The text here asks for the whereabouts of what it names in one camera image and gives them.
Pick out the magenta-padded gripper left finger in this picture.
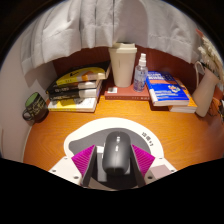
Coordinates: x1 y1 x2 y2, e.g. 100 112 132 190
48 144 98 188

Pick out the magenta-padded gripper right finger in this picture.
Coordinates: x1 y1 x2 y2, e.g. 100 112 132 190
129 143 178 188

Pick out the black computer mouse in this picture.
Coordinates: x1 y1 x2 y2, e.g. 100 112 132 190
101 130 131 176

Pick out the white and grey mouse pad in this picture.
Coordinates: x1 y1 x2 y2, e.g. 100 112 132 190
63 116 165 191

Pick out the yellow and white book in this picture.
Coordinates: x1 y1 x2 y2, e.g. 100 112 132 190
47 96 99 113

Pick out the dark mug with green inside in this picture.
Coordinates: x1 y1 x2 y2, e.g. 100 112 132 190
22 91 50 123

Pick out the orange book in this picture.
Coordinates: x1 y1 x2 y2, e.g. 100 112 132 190
168 78 198 114

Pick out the dark book with white pages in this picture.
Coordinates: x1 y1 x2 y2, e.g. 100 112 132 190
45 79 103 95
48 87 102 102

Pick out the blue book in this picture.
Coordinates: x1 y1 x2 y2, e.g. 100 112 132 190
145 70 190 107

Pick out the red-brown book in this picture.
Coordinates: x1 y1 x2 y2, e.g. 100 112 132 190
104 78 152 102

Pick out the cream ceramic vase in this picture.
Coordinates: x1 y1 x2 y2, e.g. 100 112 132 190
192 60 221 118

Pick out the clear spray bottle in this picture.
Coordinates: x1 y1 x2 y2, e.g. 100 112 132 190
133 53 149 93

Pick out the black and yellow book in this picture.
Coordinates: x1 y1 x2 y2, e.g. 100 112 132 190
54 61 112 87

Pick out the cream lidded tumbler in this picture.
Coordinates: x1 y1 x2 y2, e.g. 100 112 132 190
108 42 138 88

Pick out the white curtain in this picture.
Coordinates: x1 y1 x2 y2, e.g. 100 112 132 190
19 0 204 73

